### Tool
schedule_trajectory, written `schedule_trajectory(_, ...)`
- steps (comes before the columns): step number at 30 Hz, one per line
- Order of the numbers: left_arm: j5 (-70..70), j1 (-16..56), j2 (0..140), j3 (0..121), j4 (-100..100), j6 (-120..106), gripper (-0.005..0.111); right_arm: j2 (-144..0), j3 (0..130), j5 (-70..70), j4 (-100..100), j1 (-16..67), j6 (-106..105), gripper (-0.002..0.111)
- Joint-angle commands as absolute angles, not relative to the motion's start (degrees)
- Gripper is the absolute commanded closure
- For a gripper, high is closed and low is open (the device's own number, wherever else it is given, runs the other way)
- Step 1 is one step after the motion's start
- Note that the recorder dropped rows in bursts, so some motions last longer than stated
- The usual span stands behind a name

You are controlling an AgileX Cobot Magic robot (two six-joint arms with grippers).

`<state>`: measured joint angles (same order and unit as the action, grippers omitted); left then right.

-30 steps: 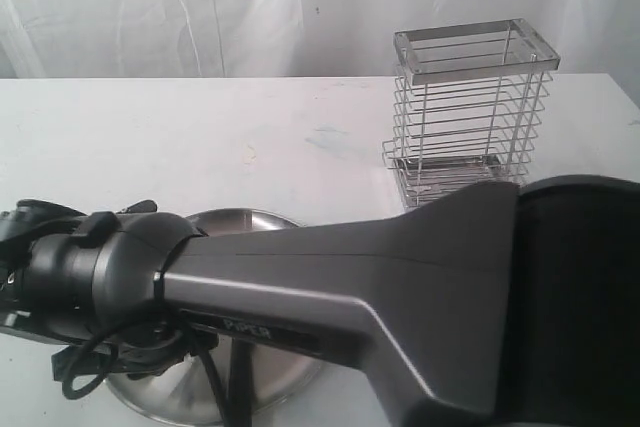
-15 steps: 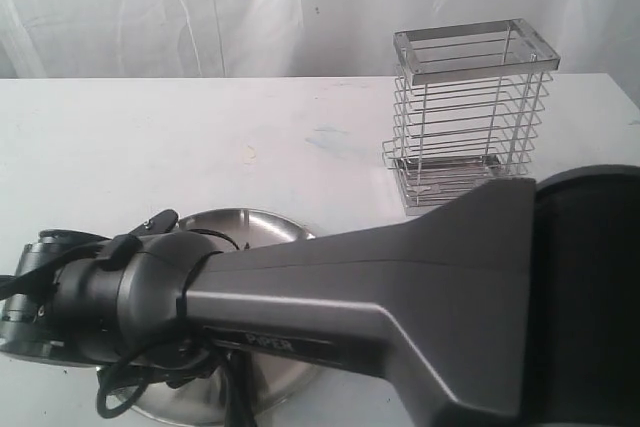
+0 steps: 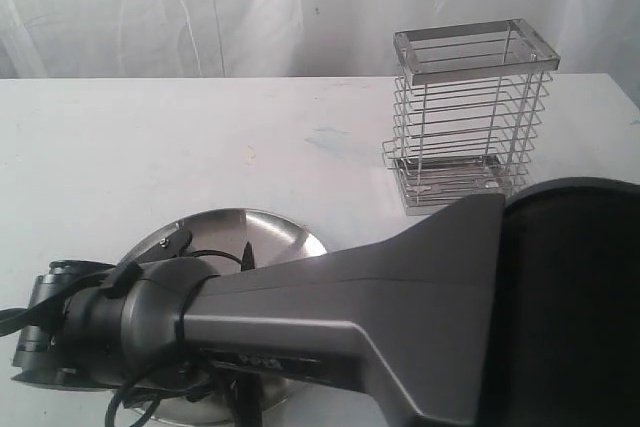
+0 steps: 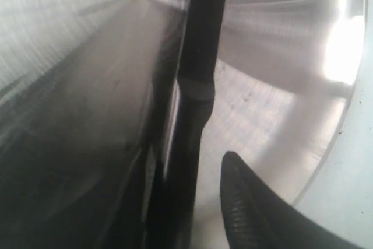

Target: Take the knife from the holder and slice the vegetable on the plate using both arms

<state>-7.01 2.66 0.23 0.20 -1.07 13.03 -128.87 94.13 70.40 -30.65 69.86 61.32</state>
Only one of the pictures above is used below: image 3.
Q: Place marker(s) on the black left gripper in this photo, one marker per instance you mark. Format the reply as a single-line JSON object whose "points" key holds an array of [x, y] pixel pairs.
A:
{"points": [[36, 357]]}

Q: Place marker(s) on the black handled kitchen knife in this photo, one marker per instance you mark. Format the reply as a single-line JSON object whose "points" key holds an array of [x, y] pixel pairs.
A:
{"points": [[249, 267]]}

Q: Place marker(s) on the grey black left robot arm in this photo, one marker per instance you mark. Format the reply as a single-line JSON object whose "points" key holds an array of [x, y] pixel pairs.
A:
{"points": [[405, 321]]}

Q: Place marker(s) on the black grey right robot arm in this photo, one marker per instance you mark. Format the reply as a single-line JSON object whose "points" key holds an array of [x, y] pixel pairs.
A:
{"points": [[565, 336]]}

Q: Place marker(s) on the round stainless steel plate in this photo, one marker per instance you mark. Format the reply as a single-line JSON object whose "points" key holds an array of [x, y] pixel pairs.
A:
{"points": [[274, 239]]}

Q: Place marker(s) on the white backdrop curtain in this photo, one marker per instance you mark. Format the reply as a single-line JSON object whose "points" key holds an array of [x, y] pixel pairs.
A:
{"points": [[235, 38]]}

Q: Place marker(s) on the metal wire utensil rack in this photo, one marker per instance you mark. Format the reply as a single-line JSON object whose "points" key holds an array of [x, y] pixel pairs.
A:
{"points": [[467, 102]]}

